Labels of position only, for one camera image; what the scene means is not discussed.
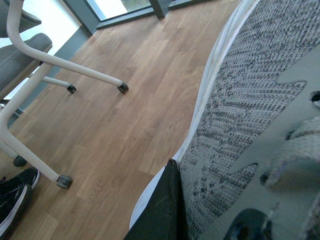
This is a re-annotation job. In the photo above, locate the black sneaker with white sole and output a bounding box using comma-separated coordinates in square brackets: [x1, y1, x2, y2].
[0, 167, 41, 240]

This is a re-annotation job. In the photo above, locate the white chair frame with casters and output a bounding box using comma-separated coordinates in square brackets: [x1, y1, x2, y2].
[0, 0, 129, 189]

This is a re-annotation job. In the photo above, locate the grey sneaker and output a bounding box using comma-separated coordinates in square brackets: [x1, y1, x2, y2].
[129, 0, 320, 240]

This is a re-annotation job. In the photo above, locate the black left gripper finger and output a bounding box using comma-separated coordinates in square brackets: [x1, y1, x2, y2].
[124, 159, 188, 240]

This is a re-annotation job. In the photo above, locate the grey office chair seat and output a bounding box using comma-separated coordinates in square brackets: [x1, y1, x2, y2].
[0, 0, 53, 100]

